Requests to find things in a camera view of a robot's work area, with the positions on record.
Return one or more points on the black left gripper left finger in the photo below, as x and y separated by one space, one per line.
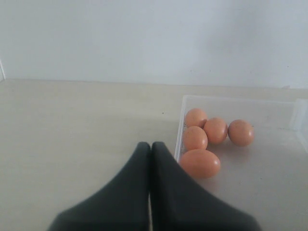
121 205

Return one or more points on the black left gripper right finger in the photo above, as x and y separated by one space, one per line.
178 203

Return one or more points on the brown egg third row left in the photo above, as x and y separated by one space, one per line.
200 163

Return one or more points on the brown egg second row left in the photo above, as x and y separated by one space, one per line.
194 137

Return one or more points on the brown egg back middle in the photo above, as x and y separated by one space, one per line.
216 130

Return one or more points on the brown egg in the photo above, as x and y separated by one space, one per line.
195 117
241 133
216 130

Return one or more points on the brown egg back left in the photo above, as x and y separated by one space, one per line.
195 117

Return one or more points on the clear plastic tray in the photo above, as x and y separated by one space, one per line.
268 178

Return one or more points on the brown egg back right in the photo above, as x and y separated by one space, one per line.
241 133

